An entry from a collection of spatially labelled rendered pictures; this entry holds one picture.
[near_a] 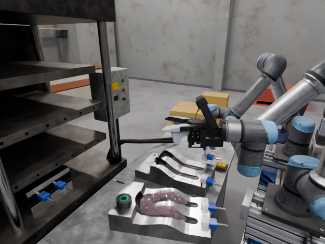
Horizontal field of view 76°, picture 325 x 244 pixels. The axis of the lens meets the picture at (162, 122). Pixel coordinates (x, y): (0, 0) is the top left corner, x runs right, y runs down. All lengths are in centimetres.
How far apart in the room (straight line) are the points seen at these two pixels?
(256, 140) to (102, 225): 90
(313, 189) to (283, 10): 666
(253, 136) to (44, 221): 116
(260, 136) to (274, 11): 674
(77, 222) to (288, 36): 689
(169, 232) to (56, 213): 67
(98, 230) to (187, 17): 748
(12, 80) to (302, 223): 139
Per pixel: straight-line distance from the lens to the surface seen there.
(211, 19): 773
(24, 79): 124
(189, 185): 133
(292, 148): 147
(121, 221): 115
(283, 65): 130
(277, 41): 728
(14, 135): 122
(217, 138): 68
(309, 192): 90
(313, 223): 108
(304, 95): 84
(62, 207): 144
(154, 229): 113
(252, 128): 68
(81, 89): 510
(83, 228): 127
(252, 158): 72
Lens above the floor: 171
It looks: 22 degrees down
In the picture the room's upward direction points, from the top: straight up
